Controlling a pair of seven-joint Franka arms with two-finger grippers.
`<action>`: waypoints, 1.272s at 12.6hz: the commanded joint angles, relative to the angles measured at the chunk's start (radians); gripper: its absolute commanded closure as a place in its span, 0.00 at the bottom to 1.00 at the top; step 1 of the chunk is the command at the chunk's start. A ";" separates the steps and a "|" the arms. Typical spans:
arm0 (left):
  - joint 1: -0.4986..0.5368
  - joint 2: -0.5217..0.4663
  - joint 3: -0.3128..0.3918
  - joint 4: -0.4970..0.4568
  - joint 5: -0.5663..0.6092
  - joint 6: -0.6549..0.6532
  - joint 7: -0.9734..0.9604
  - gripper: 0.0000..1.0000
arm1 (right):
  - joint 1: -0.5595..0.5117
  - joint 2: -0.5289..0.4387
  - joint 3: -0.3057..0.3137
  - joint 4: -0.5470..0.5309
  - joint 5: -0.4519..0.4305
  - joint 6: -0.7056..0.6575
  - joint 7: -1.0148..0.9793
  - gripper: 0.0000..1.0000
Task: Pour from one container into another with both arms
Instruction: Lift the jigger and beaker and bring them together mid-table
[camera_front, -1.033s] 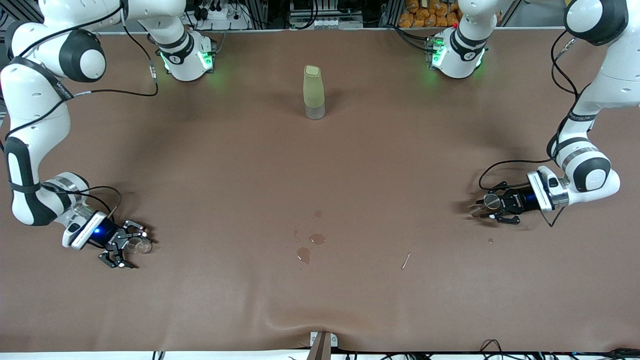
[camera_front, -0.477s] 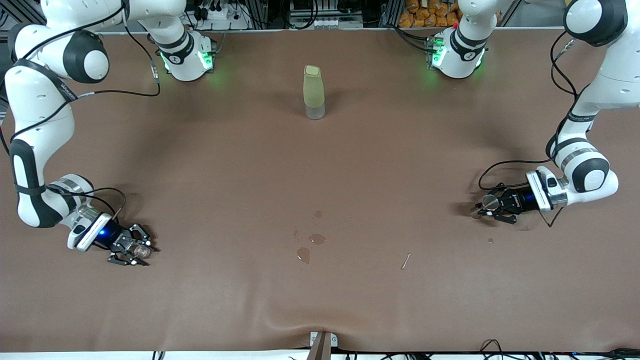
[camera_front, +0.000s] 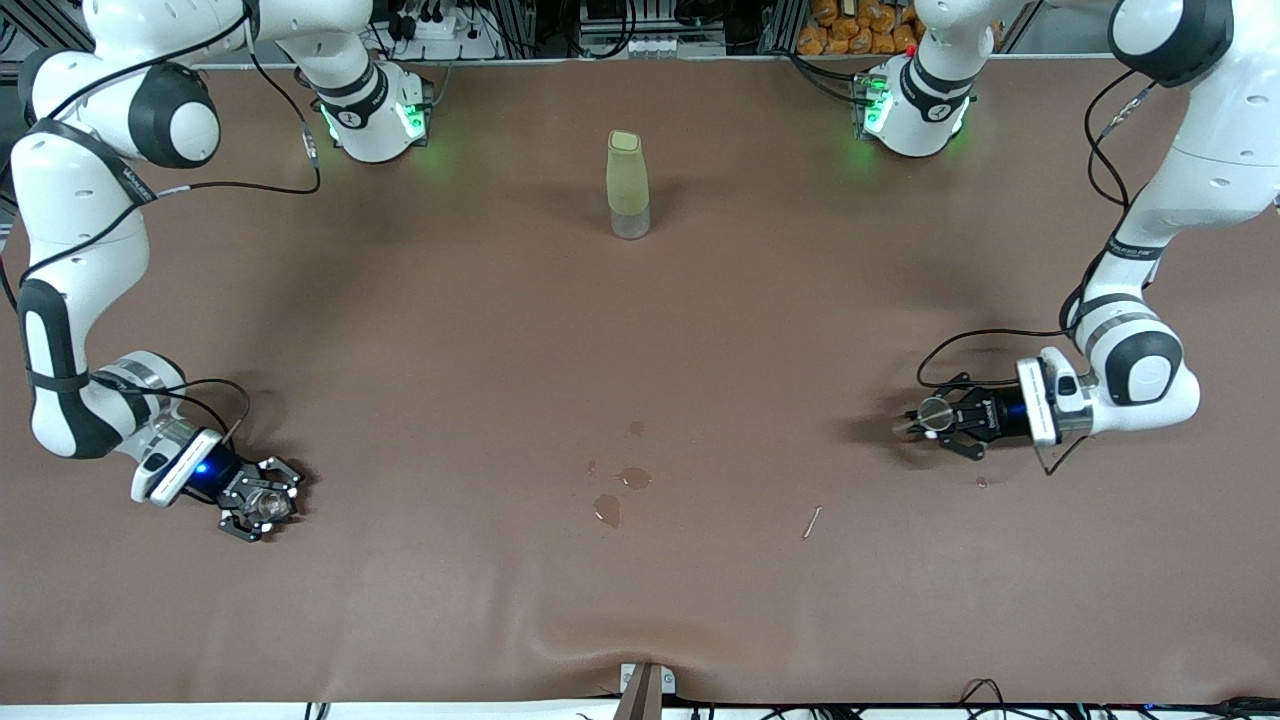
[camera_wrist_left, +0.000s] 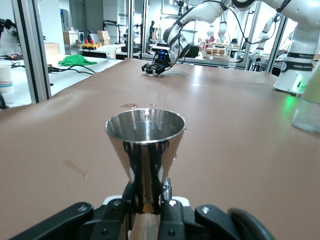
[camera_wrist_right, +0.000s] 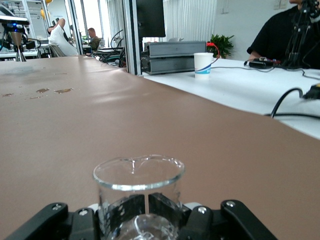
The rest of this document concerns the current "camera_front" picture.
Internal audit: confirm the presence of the clear measuring cup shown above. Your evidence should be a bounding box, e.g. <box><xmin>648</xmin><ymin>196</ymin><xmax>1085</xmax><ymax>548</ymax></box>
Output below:
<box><xmin>243</xmin><ymin>483</ymin><xmax>293</xmax><ymax>529</ymax></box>

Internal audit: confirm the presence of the brown table mat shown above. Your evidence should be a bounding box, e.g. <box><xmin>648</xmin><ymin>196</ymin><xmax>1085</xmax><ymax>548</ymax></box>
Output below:
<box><xmin>0</xmin><ymin>55</ymin><xmax>1280</xmax><ymax>706</ymax></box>

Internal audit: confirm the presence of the orange snack pile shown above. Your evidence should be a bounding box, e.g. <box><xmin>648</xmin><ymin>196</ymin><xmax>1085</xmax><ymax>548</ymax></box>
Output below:
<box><xmin>797</xmin><ymin>0</ymin><xmax>921</xmax><ymax>56</ymax></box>

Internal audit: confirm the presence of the bottle with green sleeve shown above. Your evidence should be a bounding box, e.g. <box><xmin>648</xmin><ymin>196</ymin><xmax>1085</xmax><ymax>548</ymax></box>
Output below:
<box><xmin>606</xmin><ymin>129</ymin><xmax>652</xmax><ymax>241</ymax></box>

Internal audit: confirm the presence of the brown bar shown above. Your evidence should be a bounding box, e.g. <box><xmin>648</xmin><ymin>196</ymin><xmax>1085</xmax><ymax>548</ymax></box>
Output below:
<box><xmin>615</xmin><ymin>665</ymin><xmax>664</xmax><ymax>720</ymax></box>

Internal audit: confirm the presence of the white socket strip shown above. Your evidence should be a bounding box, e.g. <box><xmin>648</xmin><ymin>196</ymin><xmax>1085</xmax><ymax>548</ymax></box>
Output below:
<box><xmin>583</xmin><ymin>30</ymin><xmax>726</xmax><ymax>59</ymax></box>

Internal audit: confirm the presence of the white power strip with plugs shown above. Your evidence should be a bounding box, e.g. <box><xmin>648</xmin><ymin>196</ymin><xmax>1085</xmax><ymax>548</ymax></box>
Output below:
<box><xmin>395</xmin><ymin>0</ymin><xmax>501</xmax><ymax>61</ymax></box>

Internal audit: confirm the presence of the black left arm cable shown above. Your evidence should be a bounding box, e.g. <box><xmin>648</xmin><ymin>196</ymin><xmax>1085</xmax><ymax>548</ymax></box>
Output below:
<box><xmin>915</xmin><ymin>70</ymin><xmax>1161</xmax><ymax>477</ymax></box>

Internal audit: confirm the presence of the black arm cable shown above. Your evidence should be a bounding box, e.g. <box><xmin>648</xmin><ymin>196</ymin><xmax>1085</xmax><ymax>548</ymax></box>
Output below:
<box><xmin>0</xmin><ymin>0</ymin><xmax>323</xmax><ymax>451</ymax></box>
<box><xmin>915</xmin><ymin>70</ymin><xmax>1161</xmax><ymax>477</ymax></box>

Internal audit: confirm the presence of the black cable loop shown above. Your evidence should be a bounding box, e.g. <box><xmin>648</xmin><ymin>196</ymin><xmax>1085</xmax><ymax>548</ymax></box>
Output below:
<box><xmin>960</xmin><ymin>678</ymin><xmax>1011</xmax><ymax>717</ymax></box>

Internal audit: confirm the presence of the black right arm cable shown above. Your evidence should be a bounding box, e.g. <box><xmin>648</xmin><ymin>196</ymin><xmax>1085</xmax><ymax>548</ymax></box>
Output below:
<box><xmin>0</xmin><ymin>0</ymin><xmax>323</xmax><ymax>451</ymax></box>

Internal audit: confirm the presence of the grey metal table bracket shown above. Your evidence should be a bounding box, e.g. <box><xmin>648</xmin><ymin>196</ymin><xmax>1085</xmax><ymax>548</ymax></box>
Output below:
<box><xmin>618</xmin><ymin>662</ymin><xmax>678</xmax><ymax>698</ymax></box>

